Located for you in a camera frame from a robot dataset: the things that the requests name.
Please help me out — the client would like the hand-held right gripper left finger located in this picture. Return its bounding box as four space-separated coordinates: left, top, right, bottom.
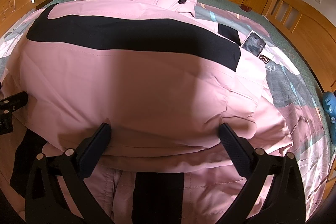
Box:
25 122 116 224

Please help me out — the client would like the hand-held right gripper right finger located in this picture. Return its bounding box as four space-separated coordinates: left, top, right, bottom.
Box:
218 123 306 224

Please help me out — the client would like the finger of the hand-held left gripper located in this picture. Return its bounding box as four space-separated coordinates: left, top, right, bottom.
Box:
0 91 28 116

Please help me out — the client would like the pink coat with black stripes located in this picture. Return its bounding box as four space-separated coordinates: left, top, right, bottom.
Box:
0 0 293 224

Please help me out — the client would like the plaid pink grey blanket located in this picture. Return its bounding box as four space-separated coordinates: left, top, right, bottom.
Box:
0 2 332 216

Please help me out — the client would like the blue plush toy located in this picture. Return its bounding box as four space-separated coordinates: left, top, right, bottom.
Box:
322 92 336 123

